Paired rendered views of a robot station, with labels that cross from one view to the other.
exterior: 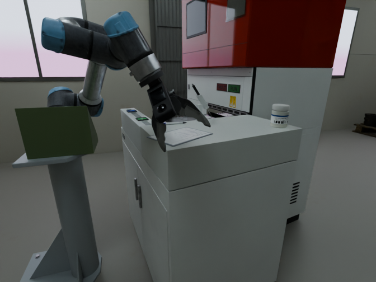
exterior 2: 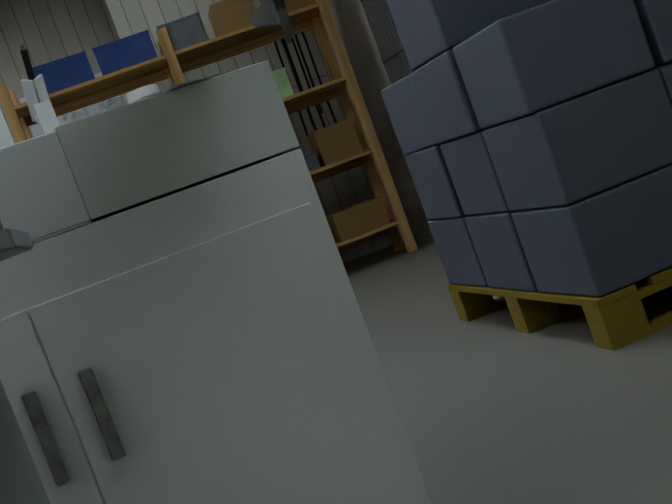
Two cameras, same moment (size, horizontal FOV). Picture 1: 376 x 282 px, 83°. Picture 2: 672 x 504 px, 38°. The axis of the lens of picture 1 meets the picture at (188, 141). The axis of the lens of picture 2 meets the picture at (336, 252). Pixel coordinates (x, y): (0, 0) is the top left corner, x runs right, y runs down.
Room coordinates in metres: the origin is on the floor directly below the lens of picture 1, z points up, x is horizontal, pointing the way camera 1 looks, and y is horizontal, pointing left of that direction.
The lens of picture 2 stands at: (0.48, 1.64, 0.77)
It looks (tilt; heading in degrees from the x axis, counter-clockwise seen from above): 5 degrees down; 275
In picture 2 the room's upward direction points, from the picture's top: 20 degrees counter-clockwise
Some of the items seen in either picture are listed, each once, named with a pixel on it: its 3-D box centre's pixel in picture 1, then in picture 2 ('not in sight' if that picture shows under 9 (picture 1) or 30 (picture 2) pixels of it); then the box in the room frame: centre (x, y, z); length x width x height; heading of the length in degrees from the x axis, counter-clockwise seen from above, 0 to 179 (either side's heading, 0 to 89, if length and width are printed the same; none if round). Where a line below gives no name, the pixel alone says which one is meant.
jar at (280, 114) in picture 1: (279, 115); (149, 111); (0.92, -0.41, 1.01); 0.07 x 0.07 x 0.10
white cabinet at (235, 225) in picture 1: (187, 200); (83, 482); (1.18, 0.00, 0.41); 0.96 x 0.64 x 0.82; 26
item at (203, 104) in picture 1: (202, 107); (44, 114); (1.03, -0.07, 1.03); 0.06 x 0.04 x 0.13; 116
